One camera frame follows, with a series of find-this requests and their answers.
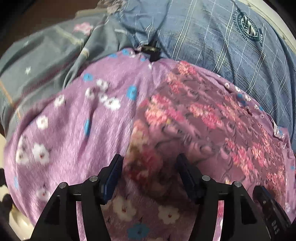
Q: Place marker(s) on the purple floral bedsheet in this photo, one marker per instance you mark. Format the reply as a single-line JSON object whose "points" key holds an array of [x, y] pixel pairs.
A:
{"points": [[76, 120]]}

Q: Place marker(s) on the grey star-print blanket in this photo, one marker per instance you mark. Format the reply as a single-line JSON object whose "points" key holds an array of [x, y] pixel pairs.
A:
{"points": [[48, 60]]}

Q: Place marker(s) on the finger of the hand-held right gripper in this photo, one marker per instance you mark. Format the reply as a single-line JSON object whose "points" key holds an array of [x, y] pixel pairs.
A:
{"points": [[263, 197]]}

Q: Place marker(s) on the crumpled lilac cloth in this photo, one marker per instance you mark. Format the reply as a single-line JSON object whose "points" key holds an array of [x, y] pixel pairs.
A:
{"points": [[120, 5]]}

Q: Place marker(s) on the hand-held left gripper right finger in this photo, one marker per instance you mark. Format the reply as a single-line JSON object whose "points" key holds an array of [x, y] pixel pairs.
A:
{"points": [[188, 178]]}

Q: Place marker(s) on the small black device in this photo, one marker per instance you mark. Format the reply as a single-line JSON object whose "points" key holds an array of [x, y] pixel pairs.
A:
{"points": [[150, 49]]}

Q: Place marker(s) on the maroon floral shirt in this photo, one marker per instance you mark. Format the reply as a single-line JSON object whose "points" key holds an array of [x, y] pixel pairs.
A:
{"points": [[208, 129]]}

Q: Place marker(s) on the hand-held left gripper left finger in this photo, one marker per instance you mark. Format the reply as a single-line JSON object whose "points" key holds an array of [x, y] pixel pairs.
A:
{"points": [[112, 178]]}

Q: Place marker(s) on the blue striped quilt with emblems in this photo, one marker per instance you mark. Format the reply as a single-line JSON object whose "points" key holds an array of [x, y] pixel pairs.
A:
{"points": [[219, 41]]}

